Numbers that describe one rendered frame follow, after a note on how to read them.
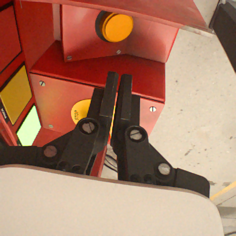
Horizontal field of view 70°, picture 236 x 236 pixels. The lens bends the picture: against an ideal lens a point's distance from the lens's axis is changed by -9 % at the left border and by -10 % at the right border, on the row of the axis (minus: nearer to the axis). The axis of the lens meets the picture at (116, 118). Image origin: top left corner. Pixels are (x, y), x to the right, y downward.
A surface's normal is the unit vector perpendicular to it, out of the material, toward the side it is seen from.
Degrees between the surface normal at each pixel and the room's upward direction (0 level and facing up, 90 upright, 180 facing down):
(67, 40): 35
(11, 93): 90
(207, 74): 0
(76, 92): 0
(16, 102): 90
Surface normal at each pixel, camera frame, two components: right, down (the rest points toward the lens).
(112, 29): 0.41, 0.74
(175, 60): -0.18, 0.75
